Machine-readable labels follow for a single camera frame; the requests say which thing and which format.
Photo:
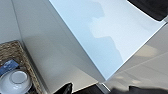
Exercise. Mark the small blue packet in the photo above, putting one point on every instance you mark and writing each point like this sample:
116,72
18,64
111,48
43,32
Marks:
8,66

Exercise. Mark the brown wicker basket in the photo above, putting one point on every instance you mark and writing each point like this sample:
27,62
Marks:
23,56

